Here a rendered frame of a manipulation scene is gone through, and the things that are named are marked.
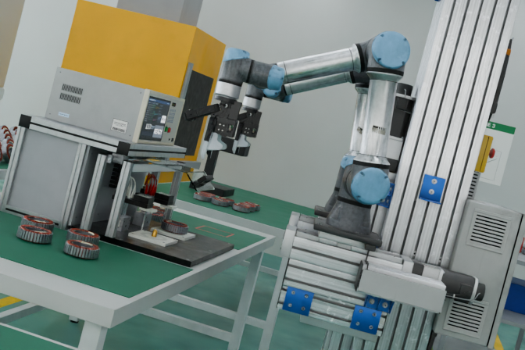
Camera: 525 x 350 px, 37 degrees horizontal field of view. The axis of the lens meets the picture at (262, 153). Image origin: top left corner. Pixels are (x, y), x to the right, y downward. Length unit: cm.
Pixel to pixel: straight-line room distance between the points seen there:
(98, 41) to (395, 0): 312
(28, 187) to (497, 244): 168
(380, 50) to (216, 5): 630
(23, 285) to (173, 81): 468
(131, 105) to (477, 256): 136
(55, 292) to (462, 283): 129
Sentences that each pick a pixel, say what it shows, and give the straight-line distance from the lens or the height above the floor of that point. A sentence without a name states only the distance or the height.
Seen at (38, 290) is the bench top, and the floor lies 74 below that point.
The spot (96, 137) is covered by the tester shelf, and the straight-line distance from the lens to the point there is 292.
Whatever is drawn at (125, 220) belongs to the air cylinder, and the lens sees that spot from 310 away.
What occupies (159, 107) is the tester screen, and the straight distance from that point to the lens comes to 314.
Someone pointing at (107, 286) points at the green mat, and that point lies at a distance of 231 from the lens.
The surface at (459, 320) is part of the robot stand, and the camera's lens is 284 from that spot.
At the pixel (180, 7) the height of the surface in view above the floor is 211.
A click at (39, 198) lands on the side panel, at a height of 83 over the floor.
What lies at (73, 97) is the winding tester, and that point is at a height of 122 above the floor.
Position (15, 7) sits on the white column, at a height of 173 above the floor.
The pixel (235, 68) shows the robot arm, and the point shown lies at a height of 144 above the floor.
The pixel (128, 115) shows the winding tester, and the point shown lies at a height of 121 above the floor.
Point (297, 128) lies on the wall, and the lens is 833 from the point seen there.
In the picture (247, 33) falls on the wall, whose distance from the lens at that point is 854.
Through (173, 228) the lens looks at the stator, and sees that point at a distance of 325.
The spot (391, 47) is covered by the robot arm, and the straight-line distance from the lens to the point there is 247.
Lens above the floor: 130
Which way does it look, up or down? 2 degrees down
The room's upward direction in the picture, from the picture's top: 15 degrees clockwise
